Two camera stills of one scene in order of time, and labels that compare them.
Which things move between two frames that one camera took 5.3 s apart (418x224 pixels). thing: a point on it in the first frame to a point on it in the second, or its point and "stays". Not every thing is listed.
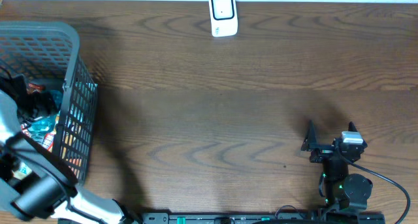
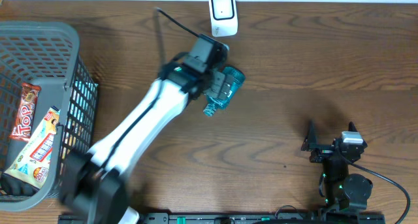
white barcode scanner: [223, 14] stays
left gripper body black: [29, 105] to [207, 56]
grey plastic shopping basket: [51, 50] stays
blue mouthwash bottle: [46, 124] to [237, 78]
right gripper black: [309, 144] stays
